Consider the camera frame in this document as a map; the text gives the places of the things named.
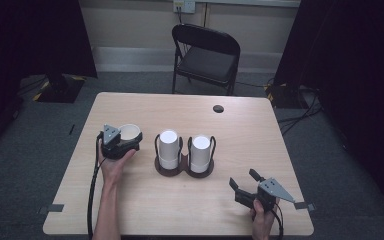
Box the black wire cup holder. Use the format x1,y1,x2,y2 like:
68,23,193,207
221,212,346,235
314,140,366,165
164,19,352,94
153,132,217,179

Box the single white paper cup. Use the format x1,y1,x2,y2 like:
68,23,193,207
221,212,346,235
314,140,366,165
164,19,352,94
118,123,142,141

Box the black folding chair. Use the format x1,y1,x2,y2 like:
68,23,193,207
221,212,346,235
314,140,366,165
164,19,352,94
171,22,242,97

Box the black curtain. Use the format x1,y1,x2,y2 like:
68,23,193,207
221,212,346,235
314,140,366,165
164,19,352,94
272,0,384,216
0,0,98,156

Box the black stand base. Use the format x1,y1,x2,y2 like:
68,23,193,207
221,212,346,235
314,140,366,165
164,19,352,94
32,73,88,104

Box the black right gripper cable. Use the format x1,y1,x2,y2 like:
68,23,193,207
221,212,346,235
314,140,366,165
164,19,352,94
269,202,285,240

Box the person's right hand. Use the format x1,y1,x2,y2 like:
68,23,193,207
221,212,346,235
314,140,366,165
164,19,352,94
249,198,281,235

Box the white wall socket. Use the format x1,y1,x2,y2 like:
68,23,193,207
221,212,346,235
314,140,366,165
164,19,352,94
172,0,197,15

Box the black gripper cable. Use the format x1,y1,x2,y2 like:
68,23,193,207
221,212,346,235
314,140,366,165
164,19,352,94
269,202,285,240
86,131,106,240

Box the black floor cables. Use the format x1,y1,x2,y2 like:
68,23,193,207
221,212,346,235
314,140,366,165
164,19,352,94
275,85,325,136

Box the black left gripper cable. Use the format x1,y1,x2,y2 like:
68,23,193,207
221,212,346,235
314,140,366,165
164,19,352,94
86,131,106,240

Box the grey tape strip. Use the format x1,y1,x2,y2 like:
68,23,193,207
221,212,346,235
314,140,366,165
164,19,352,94
37,203,65,215
293,201,316,212

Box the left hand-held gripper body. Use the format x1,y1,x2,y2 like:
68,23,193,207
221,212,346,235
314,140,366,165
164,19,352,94
99,123,141,161

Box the person's left hand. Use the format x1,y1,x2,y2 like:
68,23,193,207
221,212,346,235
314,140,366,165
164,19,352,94
98,148,138,188

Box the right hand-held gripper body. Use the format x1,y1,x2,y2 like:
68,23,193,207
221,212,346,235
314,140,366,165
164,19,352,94
234,177,296,212

